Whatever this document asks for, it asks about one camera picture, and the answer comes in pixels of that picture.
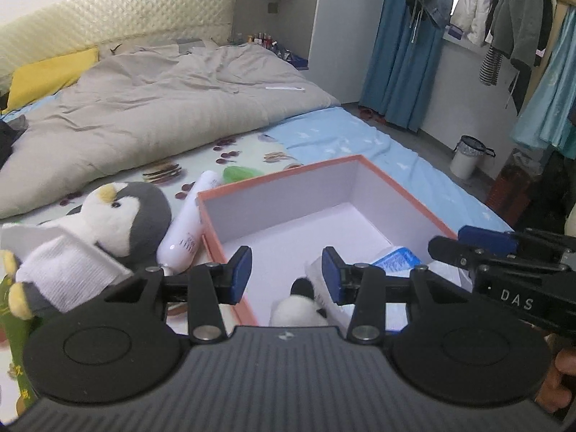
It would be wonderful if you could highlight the fruit printed bed sheet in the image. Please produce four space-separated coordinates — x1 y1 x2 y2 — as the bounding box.
0 103 514 415

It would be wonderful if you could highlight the orange white cardboard box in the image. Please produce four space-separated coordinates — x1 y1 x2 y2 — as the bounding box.
197 154 473 331

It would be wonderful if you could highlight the white bottle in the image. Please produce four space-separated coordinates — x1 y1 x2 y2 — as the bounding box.
157 170 222 275

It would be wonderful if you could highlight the blue tissue pack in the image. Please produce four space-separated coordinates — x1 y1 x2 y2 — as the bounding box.
303 245 435 325

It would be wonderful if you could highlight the dark cloth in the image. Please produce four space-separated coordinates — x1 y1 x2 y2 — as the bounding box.
517 146 576 235

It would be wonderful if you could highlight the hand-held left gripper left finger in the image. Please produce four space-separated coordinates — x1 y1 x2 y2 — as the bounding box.
104 246 253 345

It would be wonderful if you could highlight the yellow pillow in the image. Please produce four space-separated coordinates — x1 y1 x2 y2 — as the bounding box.
6 47 100 111

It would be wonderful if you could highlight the grey penguin plush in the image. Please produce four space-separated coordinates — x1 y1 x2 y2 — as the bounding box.
0 181 172 320

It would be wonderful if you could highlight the grey wardrobe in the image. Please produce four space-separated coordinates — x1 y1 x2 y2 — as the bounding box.
236 0 392 104

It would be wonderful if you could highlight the dark red object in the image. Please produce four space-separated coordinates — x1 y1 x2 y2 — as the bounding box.
488 162 536 217

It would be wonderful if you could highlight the grey striped sweater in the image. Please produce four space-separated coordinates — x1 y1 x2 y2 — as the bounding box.
479 0 556 86

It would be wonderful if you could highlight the blue curtain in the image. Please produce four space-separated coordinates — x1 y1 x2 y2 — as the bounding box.
359 0 451 132

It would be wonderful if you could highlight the light teal dress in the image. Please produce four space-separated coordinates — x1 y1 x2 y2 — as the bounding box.
510 6 576 160

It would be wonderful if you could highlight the cream padded headboard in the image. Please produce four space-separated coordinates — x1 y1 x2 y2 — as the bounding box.
0 0 235 95

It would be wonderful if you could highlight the person's right hand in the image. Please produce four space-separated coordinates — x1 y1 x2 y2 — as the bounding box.
533 346 576 415

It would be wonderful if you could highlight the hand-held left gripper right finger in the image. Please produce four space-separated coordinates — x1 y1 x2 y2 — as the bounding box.
321 246 473 345

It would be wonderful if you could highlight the white paper towel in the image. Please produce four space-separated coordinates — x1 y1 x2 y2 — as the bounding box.
0 222 131 313

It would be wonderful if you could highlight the black cloth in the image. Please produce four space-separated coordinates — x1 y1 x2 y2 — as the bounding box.
0 114 28 169

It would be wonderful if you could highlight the white trash bin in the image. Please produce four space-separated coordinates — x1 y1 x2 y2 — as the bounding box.
450 135 496 179

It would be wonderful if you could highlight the row of small bottles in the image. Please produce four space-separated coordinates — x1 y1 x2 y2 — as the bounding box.
247 31 280 50

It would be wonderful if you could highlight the panda plush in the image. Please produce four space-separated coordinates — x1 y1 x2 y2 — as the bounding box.
269 278 331 327

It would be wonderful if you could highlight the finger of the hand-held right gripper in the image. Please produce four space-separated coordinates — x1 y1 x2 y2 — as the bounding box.
427 235 484 271
458 226 518 253

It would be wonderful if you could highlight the white puffy jacket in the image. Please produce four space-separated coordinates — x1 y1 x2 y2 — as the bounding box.
450 0 507 46

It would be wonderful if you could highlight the beige duvet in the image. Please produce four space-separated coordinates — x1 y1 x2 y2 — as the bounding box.
0 44 340 220

